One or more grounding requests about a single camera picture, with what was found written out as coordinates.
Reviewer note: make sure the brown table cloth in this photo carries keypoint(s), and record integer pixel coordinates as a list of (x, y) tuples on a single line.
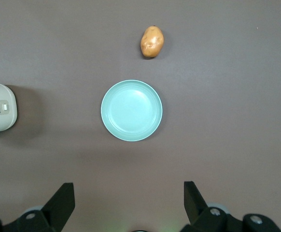
[(215, 108)]

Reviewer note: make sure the mint green round plate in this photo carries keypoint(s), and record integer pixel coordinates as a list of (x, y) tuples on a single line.
[(131, 110)]

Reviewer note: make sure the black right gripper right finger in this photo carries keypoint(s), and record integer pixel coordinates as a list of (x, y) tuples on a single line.
[(198, 210)]

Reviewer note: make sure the orange-brown toy potato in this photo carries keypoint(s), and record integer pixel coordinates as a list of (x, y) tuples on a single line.
[(152, 42)]

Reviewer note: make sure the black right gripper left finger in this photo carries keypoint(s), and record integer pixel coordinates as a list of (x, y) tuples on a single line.
[(58, 207)]

